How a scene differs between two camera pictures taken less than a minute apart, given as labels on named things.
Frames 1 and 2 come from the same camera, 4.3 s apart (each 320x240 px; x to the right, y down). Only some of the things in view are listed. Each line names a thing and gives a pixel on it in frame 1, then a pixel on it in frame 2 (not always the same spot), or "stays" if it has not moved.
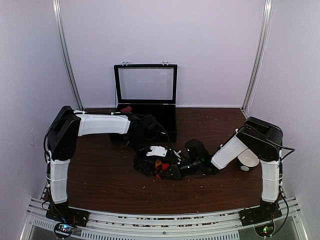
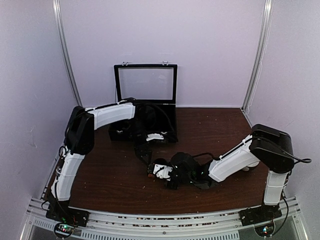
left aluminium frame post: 57,14 stays
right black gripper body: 196,164 to 187,179
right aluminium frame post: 260,55 stays
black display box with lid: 150,88 stays
